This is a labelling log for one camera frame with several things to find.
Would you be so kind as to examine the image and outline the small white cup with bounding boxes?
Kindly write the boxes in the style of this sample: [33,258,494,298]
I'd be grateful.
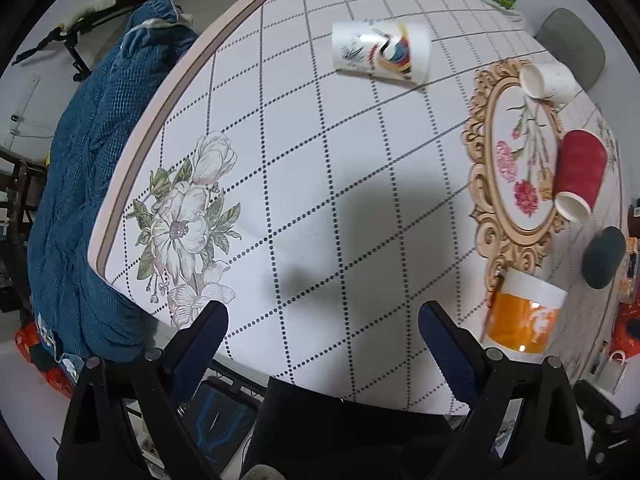
[519,62,576,105]

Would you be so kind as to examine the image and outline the white cup with bird print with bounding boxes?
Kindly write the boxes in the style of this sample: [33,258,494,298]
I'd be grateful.
[331,19,432,84]

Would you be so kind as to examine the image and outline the small white paper bag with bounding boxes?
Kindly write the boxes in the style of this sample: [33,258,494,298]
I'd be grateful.
[598,351,629,393]

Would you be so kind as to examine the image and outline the black exercise equipment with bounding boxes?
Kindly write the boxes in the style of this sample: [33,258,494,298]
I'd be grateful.
[14,0,182,81]

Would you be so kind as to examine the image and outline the floral placemat with wooden frame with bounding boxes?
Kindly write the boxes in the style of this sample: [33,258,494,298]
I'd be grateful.
[463,58,581,293]

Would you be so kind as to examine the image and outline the red plastic bag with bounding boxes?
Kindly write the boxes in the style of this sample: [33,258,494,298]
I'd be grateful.
[14,322,81,400]

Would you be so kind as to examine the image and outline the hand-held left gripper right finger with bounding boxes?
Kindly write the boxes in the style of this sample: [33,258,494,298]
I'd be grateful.
[418,301,587,480]

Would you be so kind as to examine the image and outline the red cup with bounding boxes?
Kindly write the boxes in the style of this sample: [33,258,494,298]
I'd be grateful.
[552,129,608,223]

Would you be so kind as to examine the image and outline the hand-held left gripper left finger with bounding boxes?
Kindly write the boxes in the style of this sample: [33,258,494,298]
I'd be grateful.
[57,300,230,480]

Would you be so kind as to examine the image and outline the dark green cup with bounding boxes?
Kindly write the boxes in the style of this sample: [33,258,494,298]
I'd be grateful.
[581,226,627,290]

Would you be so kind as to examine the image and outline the checked floral tablecloth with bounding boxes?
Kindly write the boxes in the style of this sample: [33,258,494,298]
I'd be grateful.
[88,0,626,417]

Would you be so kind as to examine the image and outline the blue quilted blanket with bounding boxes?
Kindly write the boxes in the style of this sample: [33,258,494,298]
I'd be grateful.
[27,0,201,361]

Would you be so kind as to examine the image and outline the orange and white cup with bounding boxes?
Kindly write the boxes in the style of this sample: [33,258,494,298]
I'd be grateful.
[481,268,569,356]

